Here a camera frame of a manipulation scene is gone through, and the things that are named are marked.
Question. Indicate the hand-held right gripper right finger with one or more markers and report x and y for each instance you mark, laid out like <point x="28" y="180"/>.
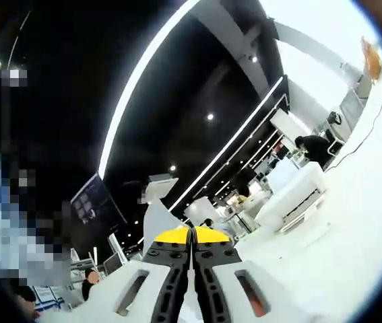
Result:
<point x="271" y="292"/>

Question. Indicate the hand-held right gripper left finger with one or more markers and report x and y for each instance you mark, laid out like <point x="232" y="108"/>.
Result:
<point x="110" y="296"/>

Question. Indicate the small computer monitor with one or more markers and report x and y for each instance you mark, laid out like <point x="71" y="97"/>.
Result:
<point x="114" y="261"/>

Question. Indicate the white table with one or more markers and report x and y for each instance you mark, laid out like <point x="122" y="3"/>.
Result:
<point x="345" y="252"/>

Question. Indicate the large hanging screen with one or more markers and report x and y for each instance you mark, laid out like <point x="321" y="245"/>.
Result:
<point x="93" y="205"/>

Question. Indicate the white printer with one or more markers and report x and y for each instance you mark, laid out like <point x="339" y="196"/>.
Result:
<point x="291" y="195"/>

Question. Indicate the ceiling air conditioner unit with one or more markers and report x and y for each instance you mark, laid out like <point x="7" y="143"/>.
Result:
<point x="162" y="186"/>

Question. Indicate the thin ceiling light strip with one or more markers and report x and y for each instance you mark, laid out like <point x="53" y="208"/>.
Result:
<point x="231" y="141"/>

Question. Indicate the small black device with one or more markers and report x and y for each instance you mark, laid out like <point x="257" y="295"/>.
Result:
<point x="335" y="118"/>

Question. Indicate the grey chair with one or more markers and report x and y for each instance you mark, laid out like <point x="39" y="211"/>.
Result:
<point x="352" y="107"/>

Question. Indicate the narrow window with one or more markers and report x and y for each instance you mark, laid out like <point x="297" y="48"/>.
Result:
<point x="298" y="74"/>

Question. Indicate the long ceiling light strip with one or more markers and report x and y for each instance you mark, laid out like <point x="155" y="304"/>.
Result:
<point x="133" y="74"/>

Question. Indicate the orange plush toy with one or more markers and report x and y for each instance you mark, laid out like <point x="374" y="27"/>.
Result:
<point x="372" y="60"/>

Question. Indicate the large window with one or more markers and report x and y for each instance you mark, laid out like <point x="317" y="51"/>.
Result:
<point x="312" y="20"/>

